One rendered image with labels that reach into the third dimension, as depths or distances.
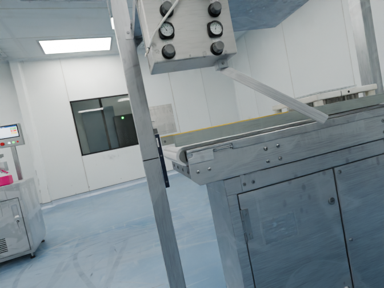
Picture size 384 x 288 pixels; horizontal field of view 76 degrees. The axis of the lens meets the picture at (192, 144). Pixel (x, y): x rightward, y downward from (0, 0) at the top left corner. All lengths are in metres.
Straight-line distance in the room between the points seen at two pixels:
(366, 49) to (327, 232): 0.88
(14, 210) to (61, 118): 3.07
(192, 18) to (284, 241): 0.69
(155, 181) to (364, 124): 0.72
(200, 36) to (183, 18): 0.06
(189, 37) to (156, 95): 5.27
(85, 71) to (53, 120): 1.22
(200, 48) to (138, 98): 0.36
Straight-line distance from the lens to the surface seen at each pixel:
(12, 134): 3.32
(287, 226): 0.86
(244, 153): 0.69
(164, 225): 0.96
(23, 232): 3.00
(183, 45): 0.64
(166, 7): 0.65
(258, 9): 1.02
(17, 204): 2.95
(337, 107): 0.88
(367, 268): 1.12
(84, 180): 5.68
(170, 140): 0.90
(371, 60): 1.47
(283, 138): 0.75
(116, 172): 5.67
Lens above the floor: 0.92
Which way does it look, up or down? 3 degrees down
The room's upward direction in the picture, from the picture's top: 11 degrees counter-clockwise
